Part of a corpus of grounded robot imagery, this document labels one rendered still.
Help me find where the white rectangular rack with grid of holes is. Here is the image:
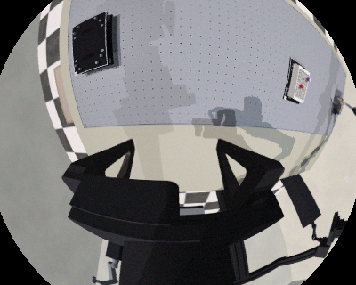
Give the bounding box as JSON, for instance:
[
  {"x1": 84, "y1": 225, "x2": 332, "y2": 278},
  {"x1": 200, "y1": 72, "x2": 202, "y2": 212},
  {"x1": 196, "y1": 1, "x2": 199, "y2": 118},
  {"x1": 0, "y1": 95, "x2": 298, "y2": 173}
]
[{"x1": 287, "y1": 64, "x2": 310, "y2": 102}]

